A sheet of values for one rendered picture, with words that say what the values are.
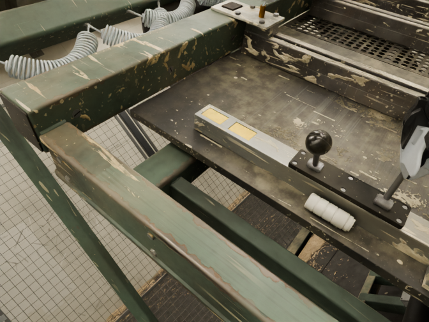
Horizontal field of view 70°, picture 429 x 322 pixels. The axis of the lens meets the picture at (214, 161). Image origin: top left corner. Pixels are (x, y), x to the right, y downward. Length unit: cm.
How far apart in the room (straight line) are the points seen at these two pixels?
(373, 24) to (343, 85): 46
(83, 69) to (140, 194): 31
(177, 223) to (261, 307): 16
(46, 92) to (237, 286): 46
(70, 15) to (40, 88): 56
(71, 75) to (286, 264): 53
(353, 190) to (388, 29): 82
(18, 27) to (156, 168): 65
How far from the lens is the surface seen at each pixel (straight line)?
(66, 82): 66
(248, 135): 61
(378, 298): 220
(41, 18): 115
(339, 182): 56
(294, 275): 56
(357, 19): 130
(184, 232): 44
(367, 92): 86
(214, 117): 64
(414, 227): 58
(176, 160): 65
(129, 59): 71
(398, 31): 128
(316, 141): 45
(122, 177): 51
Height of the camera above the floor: 163
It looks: 8 degrees down
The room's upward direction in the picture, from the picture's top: 35 degrees counter-clockwise
